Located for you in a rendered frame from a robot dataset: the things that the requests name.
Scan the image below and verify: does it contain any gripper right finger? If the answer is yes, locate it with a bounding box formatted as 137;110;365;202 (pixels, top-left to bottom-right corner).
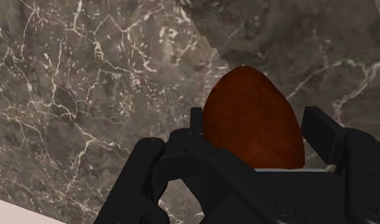
300;106;380;224

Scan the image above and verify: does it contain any brown egg-shaped object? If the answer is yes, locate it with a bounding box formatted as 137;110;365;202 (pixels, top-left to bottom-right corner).
202;66;306;170

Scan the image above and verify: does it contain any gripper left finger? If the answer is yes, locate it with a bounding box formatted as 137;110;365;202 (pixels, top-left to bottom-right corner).
94;106;307;224

